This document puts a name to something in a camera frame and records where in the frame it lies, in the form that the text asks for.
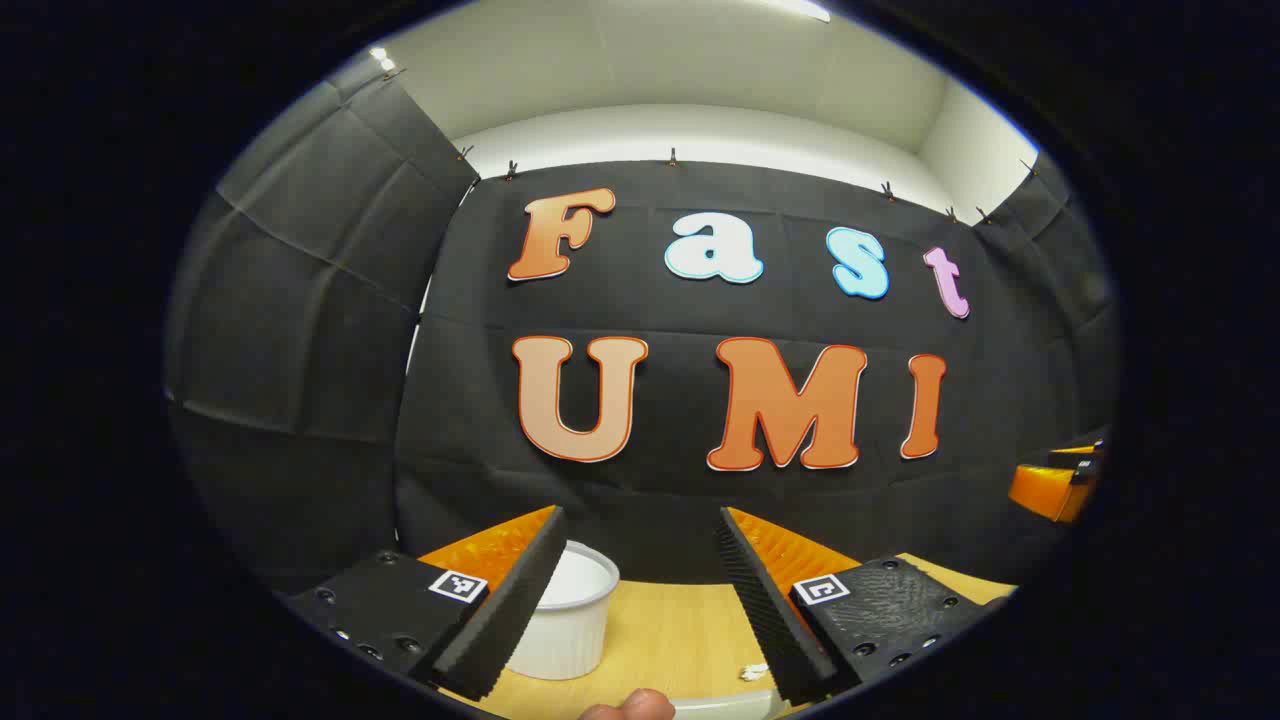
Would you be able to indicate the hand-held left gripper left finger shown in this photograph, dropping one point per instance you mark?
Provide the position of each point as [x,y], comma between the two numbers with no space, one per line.
[500,610]

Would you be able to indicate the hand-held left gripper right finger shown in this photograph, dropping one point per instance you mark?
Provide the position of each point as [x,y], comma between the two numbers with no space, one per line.
[770,620]

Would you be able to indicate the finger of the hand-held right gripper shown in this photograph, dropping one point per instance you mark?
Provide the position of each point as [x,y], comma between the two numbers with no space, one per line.
[1040,492]
[1078,455]

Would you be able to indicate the white paper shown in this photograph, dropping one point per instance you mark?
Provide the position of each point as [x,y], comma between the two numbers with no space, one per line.
[753,672]

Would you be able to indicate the white ribbed garbage bin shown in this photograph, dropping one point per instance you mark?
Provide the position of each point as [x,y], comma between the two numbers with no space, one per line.
[570,620]

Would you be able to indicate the grey plastic dustpan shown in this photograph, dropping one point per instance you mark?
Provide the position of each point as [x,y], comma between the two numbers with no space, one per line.
[720,708]

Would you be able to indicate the wooden desktop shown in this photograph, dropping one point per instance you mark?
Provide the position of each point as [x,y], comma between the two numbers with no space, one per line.
[670,630]

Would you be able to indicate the black backdrop cloth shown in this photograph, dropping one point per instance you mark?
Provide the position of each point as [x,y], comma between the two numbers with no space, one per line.
[660,490]

